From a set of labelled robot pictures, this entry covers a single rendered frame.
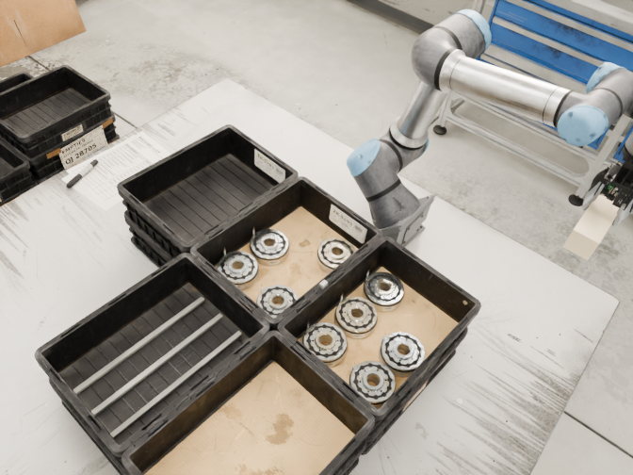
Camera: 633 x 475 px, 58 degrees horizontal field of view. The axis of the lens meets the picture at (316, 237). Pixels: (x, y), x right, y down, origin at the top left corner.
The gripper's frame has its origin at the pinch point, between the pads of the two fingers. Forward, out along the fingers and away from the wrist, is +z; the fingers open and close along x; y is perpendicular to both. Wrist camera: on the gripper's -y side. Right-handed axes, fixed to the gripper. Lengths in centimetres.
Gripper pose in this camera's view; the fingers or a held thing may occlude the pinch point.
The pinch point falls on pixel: (601, 212)
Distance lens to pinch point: 150.2
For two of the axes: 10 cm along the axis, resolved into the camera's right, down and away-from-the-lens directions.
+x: 7.8, 5.1, -3.6
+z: -0.8, 6.5, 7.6
